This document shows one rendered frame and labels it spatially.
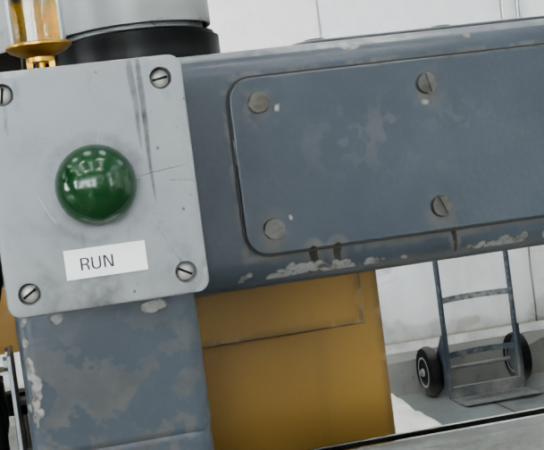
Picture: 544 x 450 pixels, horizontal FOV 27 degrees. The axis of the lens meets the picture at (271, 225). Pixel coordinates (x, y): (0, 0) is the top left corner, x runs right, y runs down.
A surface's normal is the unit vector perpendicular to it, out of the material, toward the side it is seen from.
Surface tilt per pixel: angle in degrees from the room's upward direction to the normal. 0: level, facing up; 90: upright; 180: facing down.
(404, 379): 90
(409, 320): 90
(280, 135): 90
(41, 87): 90
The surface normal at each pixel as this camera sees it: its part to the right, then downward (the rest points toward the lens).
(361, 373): 0.20, 0.03
